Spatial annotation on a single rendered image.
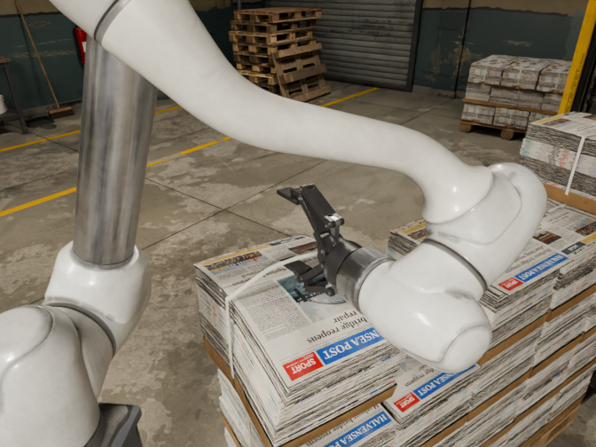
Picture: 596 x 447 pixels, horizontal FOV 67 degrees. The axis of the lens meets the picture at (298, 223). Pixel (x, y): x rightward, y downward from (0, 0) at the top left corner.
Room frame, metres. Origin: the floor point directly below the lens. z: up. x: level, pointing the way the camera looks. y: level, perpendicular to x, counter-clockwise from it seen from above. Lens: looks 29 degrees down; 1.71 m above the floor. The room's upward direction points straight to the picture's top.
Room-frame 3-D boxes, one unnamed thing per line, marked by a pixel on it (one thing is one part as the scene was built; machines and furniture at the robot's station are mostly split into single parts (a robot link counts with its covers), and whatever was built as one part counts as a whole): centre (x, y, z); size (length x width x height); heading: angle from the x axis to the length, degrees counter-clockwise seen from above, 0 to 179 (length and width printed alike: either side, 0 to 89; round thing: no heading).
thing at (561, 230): (1.23, -0.74, 0.95); 0.38 x 0.29 x 0.23; 33
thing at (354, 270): (0.53, -0.10, 1.32); 0.09 x 0.06 x 0.09; 122
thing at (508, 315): (1.07, -0.49, 0.95); 0.38 x 0.29 x 0.23; 34
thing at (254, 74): (7.76, 0.35, 0.65); 1.33 x 0.94 x 1.30; 146
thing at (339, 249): (0.60, -0.06, 1.31); 0.09 x 0.07 x 0.08; 32
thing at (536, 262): (1.06, -0.50, 1.06); 0.37 x 0.29 x 0.01; 34
